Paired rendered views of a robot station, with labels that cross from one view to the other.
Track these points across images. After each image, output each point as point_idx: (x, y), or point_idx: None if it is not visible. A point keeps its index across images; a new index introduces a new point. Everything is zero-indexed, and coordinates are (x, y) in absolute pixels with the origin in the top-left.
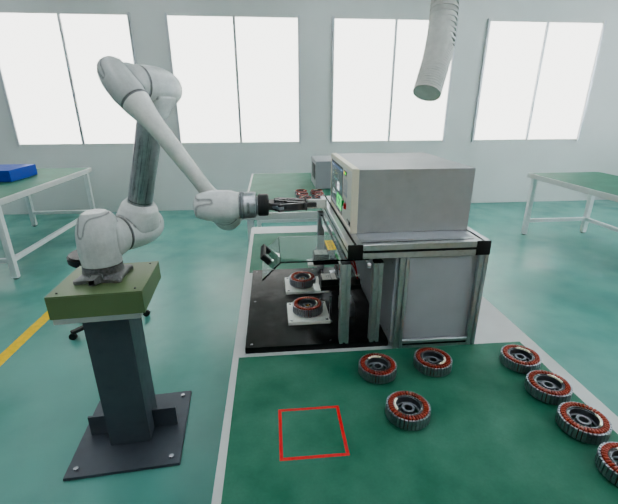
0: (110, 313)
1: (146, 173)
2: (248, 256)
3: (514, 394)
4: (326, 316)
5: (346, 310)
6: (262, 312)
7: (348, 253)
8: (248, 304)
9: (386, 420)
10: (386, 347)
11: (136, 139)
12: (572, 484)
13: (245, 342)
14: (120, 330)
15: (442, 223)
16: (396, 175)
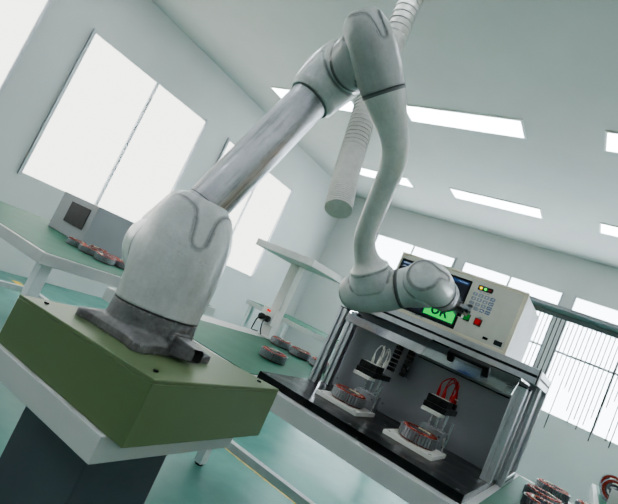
0: (222, 434)
1: (264, 174)
2: (197, 343)
3: None
4: (436, 449)
5: (507, 441)
6: (384, 441)
7: (538, 378)
8: (336, 428)
9: None
10: (496, 486)
11: (288, 120)
12: None
13: (432, 488)
14: (142, 478)
15: (518, 359)
16: (530, 309)
